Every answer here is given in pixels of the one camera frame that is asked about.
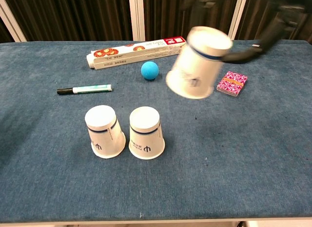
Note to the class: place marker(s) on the green white marker pen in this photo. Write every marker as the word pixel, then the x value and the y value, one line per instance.
pixel 90 88

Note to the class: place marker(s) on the white frame post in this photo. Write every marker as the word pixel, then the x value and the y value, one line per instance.
pixel 12 22
pixel 238 19
pixel 137 17

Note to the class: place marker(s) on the pink patterned card box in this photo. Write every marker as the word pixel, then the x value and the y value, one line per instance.
pixel 232 83

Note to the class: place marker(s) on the black curtain panel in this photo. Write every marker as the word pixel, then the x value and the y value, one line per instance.
pixel 5 34
pixel 256 22
pixel 73 14
pixel 165 14

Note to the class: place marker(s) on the blue ball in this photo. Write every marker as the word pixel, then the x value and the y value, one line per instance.
pixel 150 70

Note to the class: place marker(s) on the blue table cloth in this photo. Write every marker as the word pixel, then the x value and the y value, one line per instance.
pixel 219 151

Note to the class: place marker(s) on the white paper cup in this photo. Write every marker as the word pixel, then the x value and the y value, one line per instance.
pixel 195 70
pixel 146 136
pixel 104 136

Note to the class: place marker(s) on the long white wrap box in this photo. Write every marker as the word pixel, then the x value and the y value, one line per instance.
pixel 131 53

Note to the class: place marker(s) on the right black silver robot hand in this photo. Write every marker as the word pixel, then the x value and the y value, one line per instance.
pixel 278 24

